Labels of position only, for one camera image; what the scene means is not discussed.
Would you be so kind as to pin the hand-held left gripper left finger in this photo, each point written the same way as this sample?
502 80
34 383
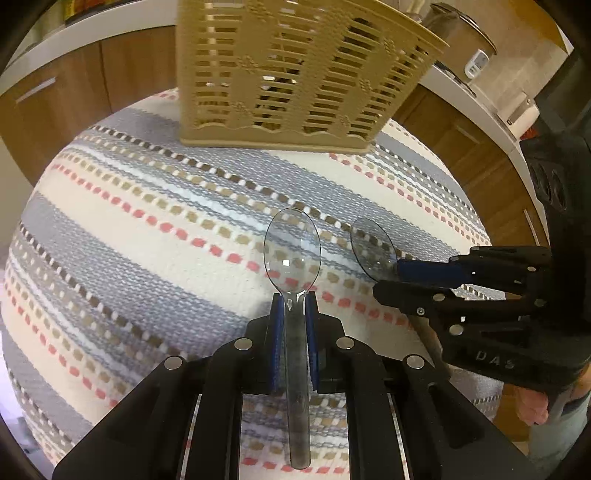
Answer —
277 350

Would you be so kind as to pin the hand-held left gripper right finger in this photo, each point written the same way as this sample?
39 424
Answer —
313 350

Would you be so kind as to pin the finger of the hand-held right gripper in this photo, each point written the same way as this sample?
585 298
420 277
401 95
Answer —
425 271
401 297

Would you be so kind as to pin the clear plastic spoon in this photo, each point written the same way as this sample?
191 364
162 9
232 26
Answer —
293 258
371 249

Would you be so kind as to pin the beige plastic utensil basket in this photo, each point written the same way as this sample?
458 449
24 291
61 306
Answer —
217 129

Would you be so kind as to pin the person's right forearm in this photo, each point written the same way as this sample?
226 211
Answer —
558 443

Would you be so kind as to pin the person's right hand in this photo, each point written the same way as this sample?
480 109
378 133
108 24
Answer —
533 406

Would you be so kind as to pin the white electric kettle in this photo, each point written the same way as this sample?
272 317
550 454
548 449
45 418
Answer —
519 115

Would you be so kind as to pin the striped woven tablecloth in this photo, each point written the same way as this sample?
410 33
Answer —
138 258

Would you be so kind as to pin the brown rice cooker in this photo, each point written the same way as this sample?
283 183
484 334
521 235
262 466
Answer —
457 41

